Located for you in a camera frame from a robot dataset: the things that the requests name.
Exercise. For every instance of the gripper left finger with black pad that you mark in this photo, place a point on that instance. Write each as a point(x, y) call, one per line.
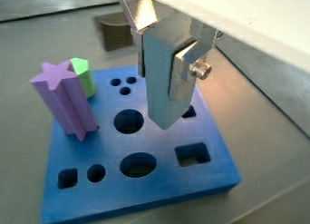
point(153, 20)

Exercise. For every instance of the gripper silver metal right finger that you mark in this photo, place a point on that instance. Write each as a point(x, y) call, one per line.
point(190, 67)

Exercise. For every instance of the light blue rectangular block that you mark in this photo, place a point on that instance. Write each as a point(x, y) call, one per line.
point(165, 110)

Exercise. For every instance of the blue foam shape board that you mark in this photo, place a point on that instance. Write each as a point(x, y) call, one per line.
point(131, 166)

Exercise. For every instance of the green hexagonal prism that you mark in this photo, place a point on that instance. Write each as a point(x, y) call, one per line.
point(81, 66)

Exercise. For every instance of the purple star prism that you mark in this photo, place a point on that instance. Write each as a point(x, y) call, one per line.
point(58, 85)

